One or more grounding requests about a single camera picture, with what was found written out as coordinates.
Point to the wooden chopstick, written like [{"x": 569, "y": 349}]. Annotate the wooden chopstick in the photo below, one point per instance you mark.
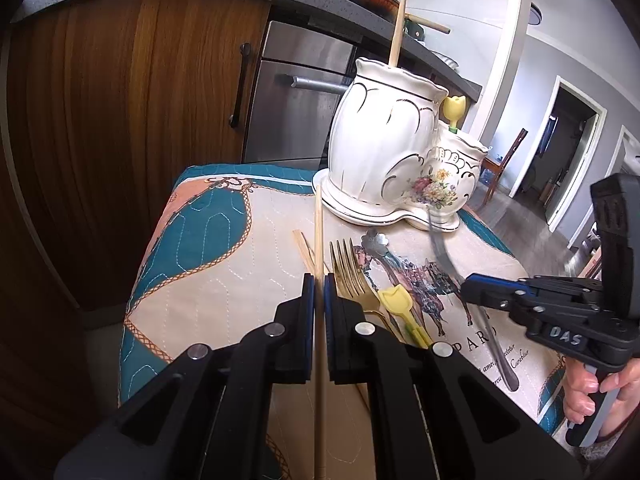
[
  {"x": 320, "y": 367},
  {"x": 395, "y": 46},
  {"x": 304, "y": 251}
]

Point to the wooden chopstick in holder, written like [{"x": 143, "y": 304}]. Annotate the wooden chopstick in holder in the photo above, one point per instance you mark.
[{"x": 395, "y": 46}]

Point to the black cabinet handle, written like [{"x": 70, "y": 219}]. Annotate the black cabinet handle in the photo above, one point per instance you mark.
[{"x": 246, "y": 53}]

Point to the stainless steel oven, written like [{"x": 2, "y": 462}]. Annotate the stainless steel oven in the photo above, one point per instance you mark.
[{"x": 301, "y": 77}]

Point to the wooden chair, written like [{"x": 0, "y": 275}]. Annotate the wooden chair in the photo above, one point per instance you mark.
[{"x": 497, "y": 168}]

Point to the wooden cabinet door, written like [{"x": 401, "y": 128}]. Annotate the wooden cabinet door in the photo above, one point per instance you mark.
[{"x": 109, "y": 101}]

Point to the quilted horse print cloth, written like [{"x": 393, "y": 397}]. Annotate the quilted horse print cloth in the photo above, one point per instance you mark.
[{"x": 223, "y": 256}]

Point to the right hand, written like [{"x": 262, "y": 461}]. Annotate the right hand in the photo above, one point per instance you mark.
[{"x": 578, "y": 384}]

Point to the white ceramic utensil holder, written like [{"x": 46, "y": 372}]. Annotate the white ceramic utensil holder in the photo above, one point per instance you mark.
[{"x": 391, "y": 156}]

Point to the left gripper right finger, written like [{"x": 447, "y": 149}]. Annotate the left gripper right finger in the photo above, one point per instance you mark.
[{"x": 435, "y": 416}]

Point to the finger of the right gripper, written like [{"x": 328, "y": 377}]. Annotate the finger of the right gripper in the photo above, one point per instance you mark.
[{"x": 490, "y": 292}]

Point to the silver flower spoon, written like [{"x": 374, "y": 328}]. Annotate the silver flower spoon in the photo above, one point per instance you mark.
[{"x": 375, "y": 245}]

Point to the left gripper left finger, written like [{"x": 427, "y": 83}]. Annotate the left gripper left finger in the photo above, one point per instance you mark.
[{"x": 205, "y": 416}]

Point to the gold fork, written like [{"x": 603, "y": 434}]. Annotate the gold fork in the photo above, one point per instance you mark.
[{"x": 352, "y": 283}]

